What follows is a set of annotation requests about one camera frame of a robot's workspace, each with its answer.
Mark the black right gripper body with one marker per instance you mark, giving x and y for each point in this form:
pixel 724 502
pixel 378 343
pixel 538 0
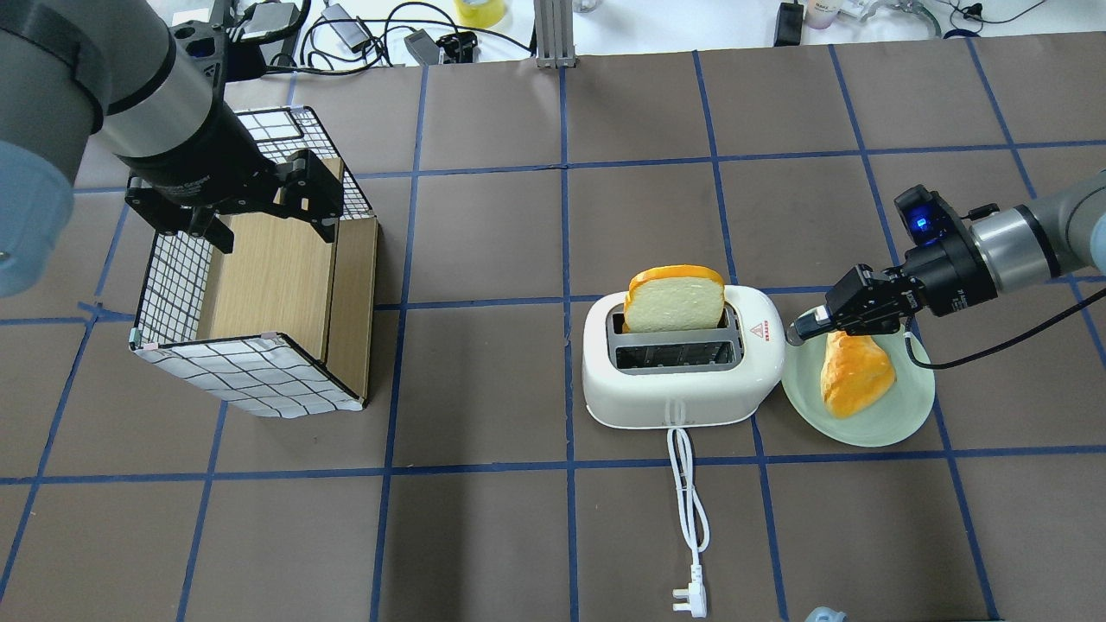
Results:
pixel 944 269

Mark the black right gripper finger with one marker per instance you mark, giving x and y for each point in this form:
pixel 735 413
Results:
pixel 816 321

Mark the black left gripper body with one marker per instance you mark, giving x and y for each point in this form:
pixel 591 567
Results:
pixel 200 149

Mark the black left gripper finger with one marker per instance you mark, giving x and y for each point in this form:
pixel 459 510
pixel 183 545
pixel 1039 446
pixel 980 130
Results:
pixel 168 219
pixel 312 191

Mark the white two-slot toaster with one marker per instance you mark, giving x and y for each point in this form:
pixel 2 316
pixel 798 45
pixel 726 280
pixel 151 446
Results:
pixel 682 379

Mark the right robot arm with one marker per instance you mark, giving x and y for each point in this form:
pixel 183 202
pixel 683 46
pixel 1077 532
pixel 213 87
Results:
pixel 1040 240

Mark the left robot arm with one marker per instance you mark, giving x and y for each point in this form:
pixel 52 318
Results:
pixel 154 94

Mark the toast slice in toaster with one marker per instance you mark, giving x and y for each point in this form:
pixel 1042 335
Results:
pixel 677 297

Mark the triangular bread on plate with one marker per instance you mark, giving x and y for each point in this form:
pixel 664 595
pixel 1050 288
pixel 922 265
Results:
pixel 856 373

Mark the green plate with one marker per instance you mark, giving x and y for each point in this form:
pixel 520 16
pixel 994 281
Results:
pixel 899 414

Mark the yellow tape roll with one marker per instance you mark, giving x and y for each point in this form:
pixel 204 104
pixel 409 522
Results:
pixel 480 14

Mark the black power adapter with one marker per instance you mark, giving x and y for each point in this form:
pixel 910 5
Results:
pixel 789 25

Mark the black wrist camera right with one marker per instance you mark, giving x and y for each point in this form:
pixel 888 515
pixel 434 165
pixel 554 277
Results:
pixel 928 219

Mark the wire basket with wooden box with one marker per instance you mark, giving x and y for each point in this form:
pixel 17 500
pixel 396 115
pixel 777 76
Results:
pixel 282 325

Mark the aluminium frame post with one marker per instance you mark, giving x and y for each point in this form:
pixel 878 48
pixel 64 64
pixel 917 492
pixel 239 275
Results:
pixel 553 27

